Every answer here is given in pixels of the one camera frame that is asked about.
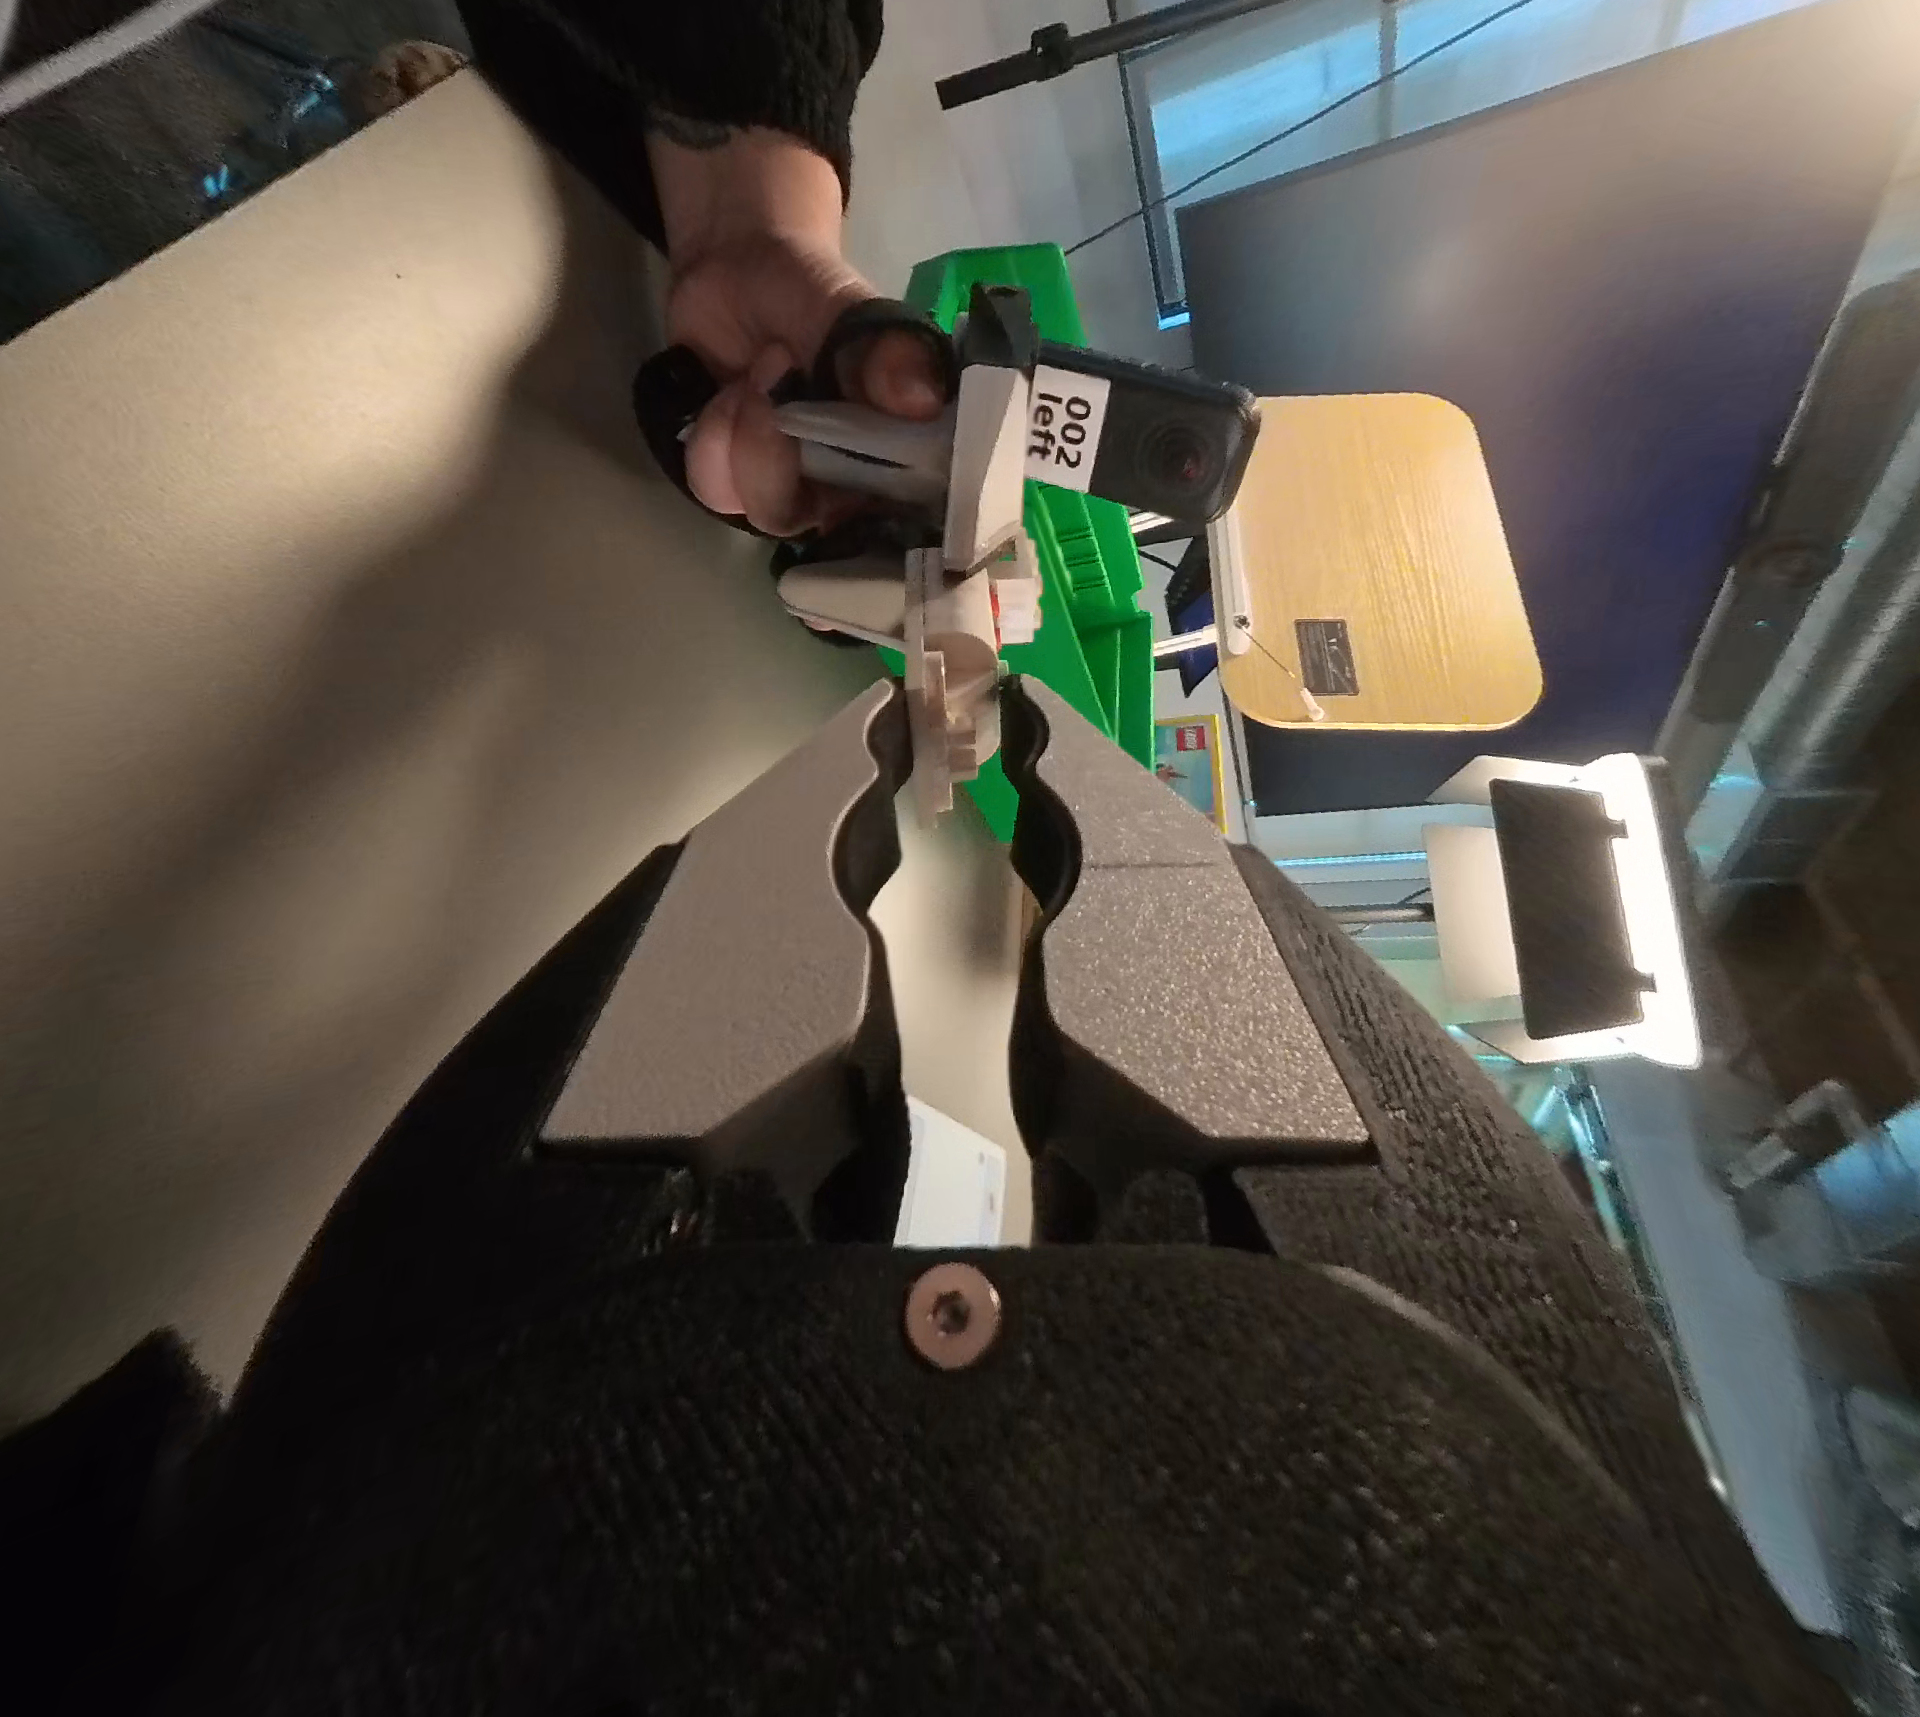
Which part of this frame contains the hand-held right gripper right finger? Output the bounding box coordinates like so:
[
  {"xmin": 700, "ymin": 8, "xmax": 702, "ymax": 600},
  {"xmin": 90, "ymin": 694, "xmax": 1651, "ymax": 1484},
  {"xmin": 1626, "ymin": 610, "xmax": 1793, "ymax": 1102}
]
[{"xmin": 995, "ymin": 683, "xmax": 1381, "ymax": 1205}]

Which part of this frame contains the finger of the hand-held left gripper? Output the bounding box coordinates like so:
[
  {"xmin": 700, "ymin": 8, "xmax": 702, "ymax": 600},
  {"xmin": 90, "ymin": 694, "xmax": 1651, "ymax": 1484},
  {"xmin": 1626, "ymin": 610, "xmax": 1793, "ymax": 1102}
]
[{"xmin": 938, "ymin": 365, "xmax": 1039, "ymax": 583}]

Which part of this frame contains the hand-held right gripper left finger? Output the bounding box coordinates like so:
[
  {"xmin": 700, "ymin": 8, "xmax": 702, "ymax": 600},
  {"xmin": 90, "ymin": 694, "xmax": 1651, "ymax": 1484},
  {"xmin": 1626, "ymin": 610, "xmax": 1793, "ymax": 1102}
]
[{"xmin": 536, "ymin": 679, "xmax": 911, "ymax": 1213}]

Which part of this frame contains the white lego brick model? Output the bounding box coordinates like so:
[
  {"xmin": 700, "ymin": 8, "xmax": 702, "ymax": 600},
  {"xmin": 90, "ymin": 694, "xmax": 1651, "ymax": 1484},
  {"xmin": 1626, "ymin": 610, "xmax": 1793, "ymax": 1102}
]
[{"xmin": 896, "ymin": 524, "xmax": 1047, "ymax": 837}]

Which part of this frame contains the yellow lego set box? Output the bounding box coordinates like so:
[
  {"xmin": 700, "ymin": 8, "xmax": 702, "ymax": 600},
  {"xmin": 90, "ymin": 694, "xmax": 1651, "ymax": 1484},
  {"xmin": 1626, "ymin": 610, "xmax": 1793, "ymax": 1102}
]
[{"xmin": 1148, "ymin": 708, "xmax": 1238, "ymax": 844}]

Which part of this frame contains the person's left hand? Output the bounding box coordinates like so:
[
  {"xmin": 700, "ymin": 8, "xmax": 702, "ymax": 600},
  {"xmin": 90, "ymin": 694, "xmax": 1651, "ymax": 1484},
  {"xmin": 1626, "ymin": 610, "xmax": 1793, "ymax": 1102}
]
[{"xmin": 664, "ymin": 236, "xmax": 890, "ymax": 541}]

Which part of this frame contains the white metal board stand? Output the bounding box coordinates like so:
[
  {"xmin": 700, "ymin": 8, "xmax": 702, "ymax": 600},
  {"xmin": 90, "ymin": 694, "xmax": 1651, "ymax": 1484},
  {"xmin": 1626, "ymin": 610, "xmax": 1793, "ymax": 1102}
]
[{"xmin": 1152, "ymin": 498, "xmax": 1330, "ymax": 720}]

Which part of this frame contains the rounded wooden board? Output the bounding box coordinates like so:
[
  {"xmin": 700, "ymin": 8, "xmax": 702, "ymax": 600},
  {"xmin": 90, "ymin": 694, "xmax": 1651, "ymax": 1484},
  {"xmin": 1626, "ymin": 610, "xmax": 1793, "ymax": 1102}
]
[{"xmin": 1218, "ymin": 388, "xmax": 1547, "ymax": 734}]

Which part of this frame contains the open instruction booklet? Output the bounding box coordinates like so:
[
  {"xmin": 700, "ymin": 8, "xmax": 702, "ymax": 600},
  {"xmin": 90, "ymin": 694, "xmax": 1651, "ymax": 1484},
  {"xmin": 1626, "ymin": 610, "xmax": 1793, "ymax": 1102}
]
[{"xmin": 893, "ymin": 1097, "xmax": 1009, "ymax": 1250}]

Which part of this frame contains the white studio light panel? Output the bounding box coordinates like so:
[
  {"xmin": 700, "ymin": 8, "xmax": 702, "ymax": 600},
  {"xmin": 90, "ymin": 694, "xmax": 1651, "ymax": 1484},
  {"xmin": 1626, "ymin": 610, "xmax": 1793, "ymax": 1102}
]
[{"xmin": 1422, "ymin": 748, "xmax": 1707, "ymax": 1077}]

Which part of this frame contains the black hanging cable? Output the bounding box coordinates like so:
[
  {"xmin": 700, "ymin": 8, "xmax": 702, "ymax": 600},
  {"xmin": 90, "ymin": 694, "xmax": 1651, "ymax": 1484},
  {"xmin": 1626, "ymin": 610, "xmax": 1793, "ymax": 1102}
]
[{"xmin": 1067, "ymin": 0, "xmax": 1190, "ymax": 316}]

